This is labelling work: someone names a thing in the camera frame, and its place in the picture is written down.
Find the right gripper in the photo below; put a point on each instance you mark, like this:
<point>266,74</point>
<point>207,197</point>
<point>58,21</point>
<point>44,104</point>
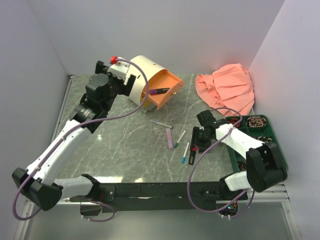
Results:
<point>195,140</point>

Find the pink highlighter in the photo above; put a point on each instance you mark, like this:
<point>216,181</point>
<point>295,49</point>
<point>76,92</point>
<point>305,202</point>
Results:
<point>192,155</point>

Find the green compartment tray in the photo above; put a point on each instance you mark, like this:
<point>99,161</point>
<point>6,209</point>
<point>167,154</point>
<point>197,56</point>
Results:
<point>238,163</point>

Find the coiled band middle compartment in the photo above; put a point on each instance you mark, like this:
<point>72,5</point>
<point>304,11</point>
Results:
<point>265,139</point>

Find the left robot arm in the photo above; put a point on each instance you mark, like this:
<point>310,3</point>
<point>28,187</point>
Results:
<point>38,182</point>

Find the thin white pen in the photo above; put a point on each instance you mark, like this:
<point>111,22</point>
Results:
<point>162,124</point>

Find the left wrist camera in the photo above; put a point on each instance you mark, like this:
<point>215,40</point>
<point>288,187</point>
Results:
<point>118,69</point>

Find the round cream drawer cabinet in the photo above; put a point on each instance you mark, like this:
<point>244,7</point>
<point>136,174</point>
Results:
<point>158,78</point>

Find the blue capped marker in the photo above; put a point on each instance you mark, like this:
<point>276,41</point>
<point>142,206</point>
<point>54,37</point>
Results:
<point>187,147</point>

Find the coiled band top compartment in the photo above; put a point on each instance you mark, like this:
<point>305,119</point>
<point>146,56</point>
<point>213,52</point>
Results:
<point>256,121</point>

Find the purple highlighter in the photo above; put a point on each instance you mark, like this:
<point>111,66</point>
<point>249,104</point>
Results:
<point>158,91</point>

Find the lilac correction tape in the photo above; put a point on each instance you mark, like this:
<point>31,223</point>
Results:
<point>169,138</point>

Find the pink cloth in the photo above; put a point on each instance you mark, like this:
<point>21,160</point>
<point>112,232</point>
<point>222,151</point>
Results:
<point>229,87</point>

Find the green capped marker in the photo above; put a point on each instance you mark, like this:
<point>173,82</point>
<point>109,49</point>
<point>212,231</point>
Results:
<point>180,139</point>

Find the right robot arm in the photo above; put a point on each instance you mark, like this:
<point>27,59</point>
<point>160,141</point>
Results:
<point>265,165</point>

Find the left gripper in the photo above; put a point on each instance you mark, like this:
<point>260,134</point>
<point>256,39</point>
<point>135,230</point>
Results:
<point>124,89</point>

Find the coiled band compartment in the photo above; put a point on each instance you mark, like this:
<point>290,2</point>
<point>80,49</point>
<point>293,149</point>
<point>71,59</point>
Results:
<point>256,121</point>
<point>265,139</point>

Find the orange rubber bands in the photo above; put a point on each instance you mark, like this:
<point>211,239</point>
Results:
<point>234,120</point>

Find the black base bar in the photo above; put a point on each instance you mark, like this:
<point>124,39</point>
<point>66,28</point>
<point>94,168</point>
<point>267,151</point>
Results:
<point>148,196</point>

